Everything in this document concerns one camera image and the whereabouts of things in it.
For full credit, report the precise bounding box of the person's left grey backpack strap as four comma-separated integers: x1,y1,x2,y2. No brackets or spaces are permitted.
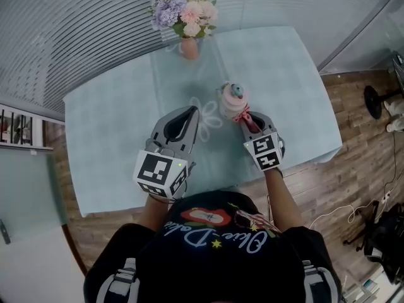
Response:
94,257,141,303

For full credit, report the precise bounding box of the white pink kettle jar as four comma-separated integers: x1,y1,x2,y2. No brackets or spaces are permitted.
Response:
216,82,252,121

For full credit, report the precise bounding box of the person's left forearm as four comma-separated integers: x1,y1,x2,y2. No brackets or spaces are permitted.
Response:
143,196,173,233

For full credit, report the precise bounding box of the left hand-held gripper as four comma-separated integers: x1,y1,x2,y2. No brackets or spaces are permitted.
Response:
133,105,201,201

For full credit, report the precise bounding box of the person's right forearm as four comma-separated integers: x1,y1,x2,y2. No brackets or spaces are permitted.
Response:
263,168,306,233

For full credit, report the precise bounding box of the light blue floral tablecloth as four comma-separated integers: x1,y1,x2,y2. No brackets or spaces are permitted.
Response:
62,26,344,218

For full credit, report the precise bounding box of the person in black shirt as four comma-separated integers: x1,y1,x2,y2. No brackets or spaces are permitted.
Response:
83,190,343,303

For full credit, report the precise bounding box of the metal door handle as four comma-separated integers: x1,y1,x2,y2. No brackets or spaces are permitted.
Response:
0,219,12,245

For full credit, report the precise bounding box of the person's right grey backpack strap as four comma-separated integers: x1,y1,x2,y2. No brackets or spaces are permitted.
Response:
301,259,329,303

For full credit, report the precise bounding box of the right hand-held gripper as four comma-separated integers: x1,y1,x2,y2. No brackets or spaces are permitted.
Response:
240,112,287,172

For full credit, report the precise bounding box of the black office chair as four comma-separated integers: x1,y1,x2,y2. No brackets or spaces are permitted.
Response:
343,200,404,283

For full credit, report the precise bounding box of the pink knitted cloth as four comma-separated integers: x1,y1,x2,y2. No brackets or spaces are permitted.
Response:
232,107,263,135

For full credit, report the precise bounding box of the person's grey backpack strap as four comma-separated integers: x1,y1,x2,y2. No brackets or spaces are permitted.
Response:
301,259,329,303
94,257,141,303

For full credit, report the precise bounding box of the pastel artificial flower bouquet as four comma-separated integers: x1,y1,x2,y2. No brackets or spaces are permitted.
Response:
148,0,219,40

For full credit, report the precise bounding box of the black round pedestal table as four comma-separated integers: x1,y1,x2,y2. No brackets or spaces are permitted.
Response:
363,54,404,120

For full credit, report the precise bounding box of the glass partition with blinds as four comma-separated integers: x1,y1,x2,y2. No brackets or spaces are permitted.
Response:
0,0,203,113

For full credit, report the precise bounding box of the pink ribbed vase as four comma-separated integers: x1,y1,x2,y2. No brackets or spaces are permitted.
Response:
180,37,199,60

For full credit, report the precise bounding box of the white cable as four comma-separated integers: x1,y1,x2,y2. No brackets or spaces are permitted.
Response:
311,200,376,230

